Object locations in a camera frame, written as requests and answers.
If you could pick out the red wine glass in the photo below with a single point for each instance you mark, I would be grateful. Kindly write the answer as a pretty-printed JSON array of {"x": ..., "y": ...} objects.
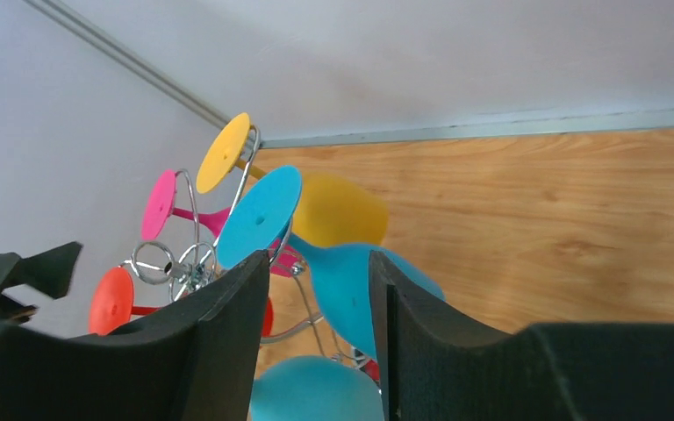
[{"x": 113, "y": 311}]

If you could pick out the blue wine glass front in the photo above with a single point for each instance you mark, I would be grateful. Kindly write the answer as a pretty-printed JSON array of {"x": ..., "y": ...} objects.
[{"x": 312, "y": 387}]

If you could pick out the blue wine glass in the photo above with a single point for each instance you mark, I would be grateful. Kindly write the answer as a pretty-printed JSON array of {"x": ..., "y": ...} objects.
[
  {"x": 340, "y": 274},
  {"x": 312, "y": 387}
]

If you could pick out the pink wine glass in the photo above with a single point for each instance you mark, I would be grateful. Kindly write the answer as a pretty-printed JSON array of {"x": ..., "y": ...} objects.
[{"x": 161, "y": 207}]

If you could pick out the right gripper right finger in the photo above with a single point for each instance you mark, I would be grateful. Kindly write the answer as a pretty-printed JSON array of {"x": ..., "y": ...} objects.
[{"x": 437, "y": 363}]

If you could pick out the chrome wine glass rack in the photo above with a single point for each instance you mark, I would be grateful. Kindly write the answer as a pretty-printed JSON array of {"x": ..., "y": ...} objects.
[{"x": 197, "y": 268}]

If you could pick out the yellow wine glass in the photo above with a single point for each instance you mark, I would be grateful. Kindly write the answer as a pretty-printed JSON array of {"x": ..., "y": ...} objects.
[{"x": 332, "y": 209}]

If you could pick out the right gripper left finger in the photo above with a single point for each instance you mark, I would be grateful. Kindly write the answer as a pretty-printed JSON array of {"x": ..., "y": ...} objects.
[{"x": 193, "y": 359}]

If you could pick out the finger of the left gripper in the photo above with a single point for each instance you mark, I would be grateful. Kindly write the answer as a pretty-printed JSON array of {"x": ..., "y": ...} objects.
[{"x": 49, "y": 272}]

